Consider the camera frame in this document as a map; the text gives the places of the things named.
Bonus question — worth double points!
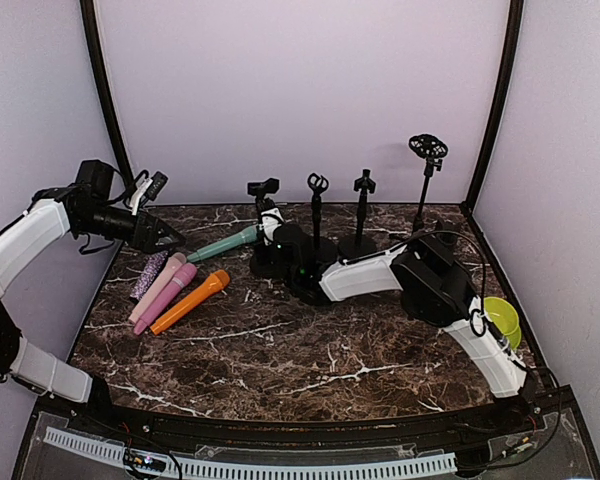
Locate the pink microphone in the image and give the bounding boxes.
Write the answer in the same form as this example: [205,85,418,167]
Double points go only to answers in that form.
[133,263,198,335]

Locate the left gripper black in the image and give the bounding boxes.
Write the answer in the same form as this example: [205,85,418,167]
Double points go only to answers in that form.
[76,202,185,255]

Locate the cream white microphone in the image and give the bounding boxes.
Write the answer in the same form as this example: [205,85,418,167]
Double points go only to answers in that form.
[129,252,186,324]

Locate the orange microphone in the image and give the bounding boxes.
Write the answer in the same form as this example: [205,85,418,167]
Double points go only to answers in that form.
[150,270,231,335]

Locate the white slotted cable duct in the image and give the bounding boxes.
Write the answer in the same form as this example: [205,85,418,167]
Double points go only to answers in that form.
[43,427,457,479]

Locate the left black corner post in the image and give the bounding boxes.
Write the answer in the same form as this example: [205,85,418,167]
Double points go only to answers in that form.
[79,0,136,207]

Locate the mint green microphone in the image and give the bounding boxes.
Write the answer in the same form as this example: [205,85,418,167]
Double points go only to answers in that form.
[186,225,259,264]

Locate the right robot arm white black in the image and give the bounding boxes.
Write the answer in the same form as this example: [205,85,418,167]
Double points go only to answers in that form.
[272,224,534,434]

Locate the green bowl on saucer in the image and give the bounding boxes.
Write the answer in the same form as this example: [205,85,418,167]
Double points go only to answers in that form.
[484,297,522,350]

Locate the black corner post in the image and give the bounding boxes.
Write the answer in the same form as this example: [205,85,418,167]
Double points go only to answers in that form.
[79,0,136,207]
[461,0,525,217]

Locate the glitter microphone with silver grille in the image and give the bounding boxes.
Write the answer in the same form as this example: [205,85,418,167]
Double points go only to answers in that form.
[129,251,168,304]

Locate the black front rail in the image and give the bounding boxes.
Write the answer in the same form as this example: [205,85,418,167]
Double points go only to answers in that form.
[29,389,576,454]

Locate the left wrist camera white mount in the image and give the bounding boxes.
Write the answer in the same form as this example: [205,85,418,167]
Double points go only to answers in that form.
[128,171,168,216]

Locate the right black corner post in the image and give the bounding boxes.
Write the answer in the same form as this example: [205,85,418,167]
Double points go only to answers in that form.
[461,0,525,217]

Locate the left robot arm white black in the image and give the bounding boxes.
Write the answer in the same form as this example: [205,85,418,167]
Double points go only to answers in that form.
[0,160,185,436]

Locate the black tripod stand with shock mount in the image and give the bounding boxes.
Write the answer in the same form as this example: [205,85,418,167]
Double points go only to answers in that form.
[408,133,448,233]

